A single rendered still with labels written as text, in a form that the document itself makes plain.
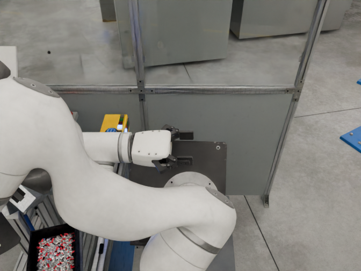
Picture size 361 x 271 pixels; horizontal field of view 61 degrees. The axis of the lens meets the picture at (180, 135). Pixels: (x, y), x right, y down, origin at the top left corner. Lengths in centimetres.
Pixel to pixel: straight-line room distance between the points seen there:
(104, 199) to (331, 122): 303
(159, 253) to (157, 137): 33
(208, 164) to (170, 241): 44
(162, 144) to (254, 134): 118
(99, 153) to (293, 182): 201
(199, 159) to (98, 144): 33
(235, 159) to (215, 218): 150
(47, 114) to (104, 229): 19
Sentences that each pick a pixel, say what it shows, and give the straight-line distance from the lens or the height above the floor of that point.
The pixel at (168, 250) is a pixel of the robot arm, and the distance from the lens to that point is 60.
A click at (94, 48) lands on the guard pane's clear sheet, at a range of 163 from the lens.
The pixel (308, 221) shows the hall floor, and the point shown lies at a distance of 243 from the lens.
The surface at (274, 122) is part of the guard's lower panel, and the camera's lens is 189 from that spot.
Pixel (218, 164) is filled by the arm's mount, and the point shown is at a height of 118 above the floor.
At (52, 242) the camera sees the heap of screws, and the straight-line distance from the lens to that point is 130.
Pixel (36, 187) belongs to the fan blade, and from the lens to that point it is 105.
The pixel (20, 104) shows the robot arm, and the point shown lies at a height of 170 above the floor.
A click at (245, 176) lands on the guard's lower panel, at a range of 219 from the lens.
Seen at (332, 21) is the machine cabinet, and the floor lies 18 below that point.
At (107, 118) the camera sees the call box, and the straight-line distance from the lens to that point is 136.
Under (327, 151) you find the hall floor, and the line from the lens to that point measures 300.
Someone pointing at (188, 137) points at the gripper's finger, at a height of 133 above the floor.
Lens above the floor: 190
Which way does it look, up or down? 42 degrees down
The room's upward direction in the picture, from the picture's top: straight up
